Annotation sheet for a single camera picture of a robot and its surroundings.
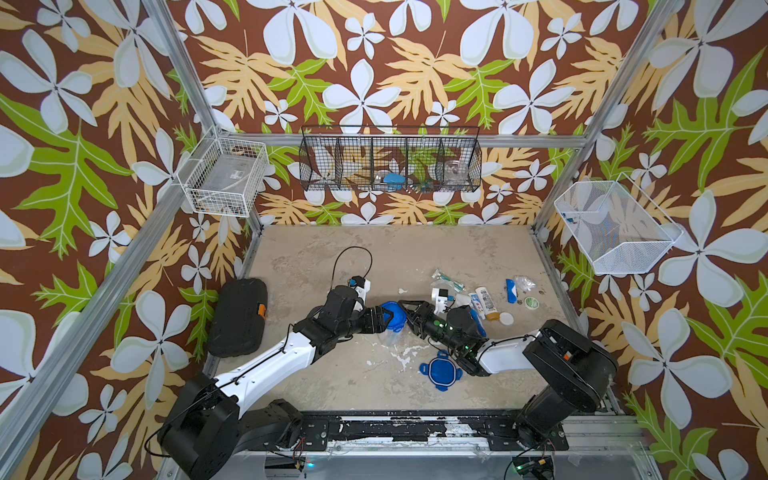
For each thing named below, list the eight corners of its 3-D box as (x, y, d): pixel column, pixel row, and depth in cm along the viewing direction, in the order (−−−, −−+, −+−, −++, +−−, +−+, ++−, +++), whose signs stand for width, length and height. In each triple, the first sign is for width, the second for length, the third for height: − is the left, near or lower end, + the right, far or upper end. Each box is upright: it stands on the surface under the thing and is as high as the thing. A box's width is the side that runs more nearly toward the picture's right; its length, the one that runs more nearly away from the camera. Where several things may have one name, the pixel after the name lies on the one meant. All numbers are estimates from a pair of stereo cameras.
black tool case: (203, 357, 89) (192, 348, 84) (230, 289, 104) (221, 278, 99) (256, 357, 89) (248, 348, 84) (275, 289, 104) (269, 278, 99)
